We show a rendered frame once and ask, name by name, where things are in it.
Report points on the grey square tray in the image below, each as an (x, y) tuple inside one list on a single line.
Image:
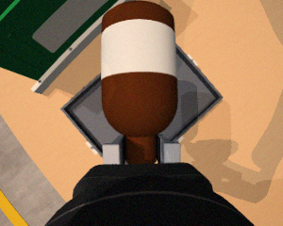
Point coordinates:
[(196, 97)]

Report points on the brown bottle with white label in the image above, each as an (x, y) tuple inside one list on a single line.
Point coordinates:
[(139, 75)]

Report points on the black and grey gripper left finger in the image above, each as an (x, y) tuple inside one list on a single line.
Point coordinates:
[(114, 152)]

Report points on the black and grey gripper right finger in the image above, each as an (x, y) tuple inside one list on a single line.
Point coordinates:
[(167, 151)]

